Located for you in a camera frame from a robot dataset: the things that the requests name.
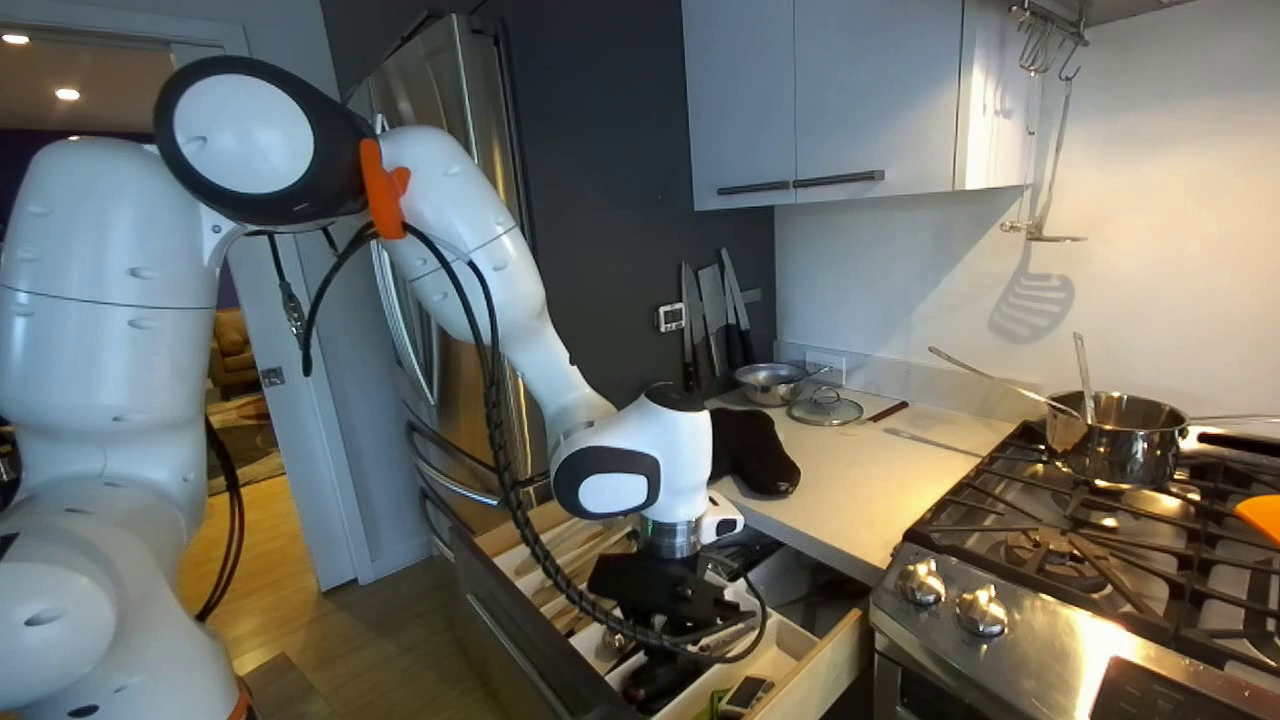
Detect white plastic cutlery tray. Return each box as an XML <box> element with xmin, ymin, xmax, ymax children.
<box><xmin>487</xmin><ymin>501</ymin><xmax>824</xmax><ymax>720</ymax></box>

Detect white wall cabinets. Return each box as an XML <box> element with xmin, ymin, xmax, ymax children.
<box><xmin>676</xmin><ymin>0</ymin><xmax>1048</xmax><ymax>216</ymax></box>

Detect hanging slotted spatula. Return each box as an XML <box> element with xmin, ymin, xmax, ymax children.
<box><xmin>986</xmin><ymin>107</ymin><xmax>1086</xmax><ymax>349</ymax></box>

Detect black pan handle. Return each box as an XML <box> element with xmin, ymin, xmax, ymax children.
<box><xmin>1177</xmin><ymin>423</ymin><xmax>1280</xmax><ymax>462</ymax></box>

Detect knife rack with knives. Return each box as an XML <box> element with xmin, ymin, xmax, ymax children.
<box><xmin>674</xmin><ymin>242</ymin><xmax>768</xmax><ymax>391</ymax></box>

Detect orange cable clip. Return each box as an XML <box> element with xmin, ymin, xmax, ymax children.
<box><xmin>352</xmin><ymin>129</ymin><xmax>416</xmax><ymax>242</ymax></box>

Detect stainless steel pot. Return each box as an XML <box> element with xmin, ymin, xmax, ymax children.
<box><xmin>1040</xmin><ymin>386</ymin><xmax>1194</xmax><ymax>487</ymax></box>

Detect black oven mitt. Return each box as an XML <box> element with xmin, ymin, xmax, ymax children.
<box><xmin>710</xmin><ymin>403</ymin><xmax>805</xmax><ymax>502</ymax></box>

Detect metal hook rail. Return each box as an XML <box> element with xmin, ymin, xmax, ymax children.
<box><xmin>1000</xmin><ymin>0</ymin><xmax>1093</xmax><ymax>89</ymax></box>

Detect long metal utensil in pot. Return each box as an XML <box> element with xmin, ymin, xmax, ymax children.
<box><xmin>925</xmin><ymin>344</ymin><xmax>1071</xmax><ymax>419</ymax></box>

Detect stainless gas stove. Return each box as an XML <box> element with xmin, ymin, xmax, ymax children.
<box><xmin>866</xmin><ymin>416</ymin><xmax>1280</xmax><ymax>720</ymax></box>

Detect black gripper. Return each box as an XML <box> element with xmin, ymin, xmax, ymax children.
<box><xmin>583</xmin><ymin>547</ymin><xmax>737</xmax><ymax>645</ymax></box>

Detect short metal utensil in pot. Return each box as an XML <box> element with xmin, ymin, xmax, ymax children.
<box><xmin>1068</xmin><ymin>327</ymin><xmax>1100</xmax><ymax>419</ymax></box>

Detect orange utensil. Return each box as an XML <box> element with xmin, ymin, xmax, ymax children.
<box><xmin>1227</xmin><ymin>487</ymin><xmax>1280</xmax><ymax>553</ymax></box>

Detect round silver stove knob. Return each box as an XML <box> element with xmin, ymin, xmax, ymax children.
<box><xmin>896</xmin><ymin>557</ymin><xmax>949</xmax><ymax>613</ymax></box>
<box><xmin>956</xmin><ymin>585</ymin><xmax>1017</xmax><ymax>645</ymax></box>

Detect stainless steel refrigerator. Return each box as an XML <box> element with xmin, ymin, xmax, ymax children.
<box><xmin>340</xmin><ymin>9</ymin><xmax>568</xmax><ymax>541</ymax></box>

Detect wooden drawer with grey front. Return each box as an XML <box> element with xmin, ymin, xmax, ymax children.
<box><xmin>421</xmin><ymin>462</ymin><xmax>873</xmax><ymax>720</ymax></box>

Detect thin silver utensil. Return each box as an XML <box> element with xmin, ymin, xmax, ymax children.
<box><xmin>878</xmin><ymin>419</ymin><xmax>988</xmax><ymax>462</ymax></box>

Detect white digital kitchen timer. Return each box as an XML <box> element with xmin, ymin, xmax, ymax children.
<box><xmin>717</xmin><ymin>673</ymin><xmax>777</xmax><ymax>720</ymax></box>

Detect small steel bowl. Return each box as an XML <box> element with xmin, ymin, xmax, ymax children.
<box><xmin>727</xmin><ymin>355</ymin><xmax>809</xmax><ymax>407</ymax></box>

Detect glass pot lid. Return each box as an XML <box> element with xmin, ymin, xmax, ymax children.
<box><xmin>781</xmin><ymin>376</ymin><xmax>873</xmax><ymax>432</ymax></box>

